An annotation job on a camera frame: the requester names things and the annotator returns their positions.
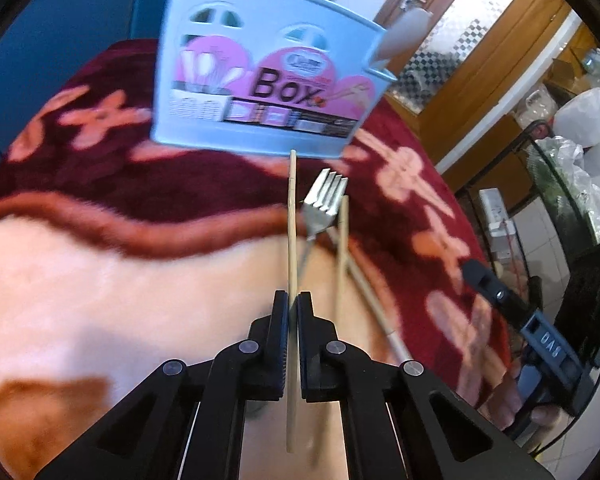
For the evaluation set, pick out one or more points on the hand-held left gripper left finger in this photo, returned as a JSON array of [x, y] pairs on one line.
[[280, 330]]

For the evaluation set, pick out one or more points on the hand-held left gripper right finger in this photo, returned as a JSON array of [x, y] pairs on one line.
[[305, 340]]

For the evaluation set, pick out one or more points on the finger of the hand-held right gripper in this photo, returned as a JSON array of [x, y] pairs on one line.
[[490, 285]]

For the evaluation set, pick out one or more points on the wooden chopstick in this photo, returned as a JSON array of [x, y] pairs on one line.
[[292, 220], [343, 230]]

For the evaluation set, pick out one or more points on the light blue utensil box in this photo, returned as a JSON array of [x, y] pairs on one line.
[[180, 132]]

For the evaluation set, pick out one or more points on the white plastic spoon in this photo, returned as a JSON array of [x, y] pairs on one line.
[[405, 35]]

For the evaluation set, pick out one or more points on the person's right hand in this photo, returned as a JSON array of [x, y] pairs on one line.
[[505, 400]]

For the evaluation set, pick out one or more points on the white carton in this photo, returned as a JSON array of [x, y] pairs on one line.
[[500, 220]]

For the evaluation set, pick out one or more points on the pale chopstick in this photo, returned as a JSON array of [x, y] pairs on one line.
[[380, 317]]

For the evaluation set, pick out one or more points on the crinkled clear plastic sheet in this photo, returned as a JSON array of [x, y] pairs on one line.
[[580, 195]]

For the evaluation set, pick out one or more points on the metal fork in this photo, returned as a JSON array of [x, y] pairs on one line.
[[325, 205]]

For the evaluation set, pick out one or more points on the white plastic bag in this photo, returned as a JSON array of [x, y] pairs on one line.
[[590, 125]]

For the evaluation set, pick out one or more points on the red floral blanket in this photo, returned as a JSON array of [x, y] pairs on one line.
[[80, 260]]

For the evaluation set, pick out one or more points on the wooden door with glass pane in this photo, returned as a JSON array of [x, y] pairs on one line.
[[480, 60]]

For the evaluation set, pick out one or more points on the blue base cabinets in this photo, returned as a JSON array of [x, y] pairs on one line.
[[80, 10]]

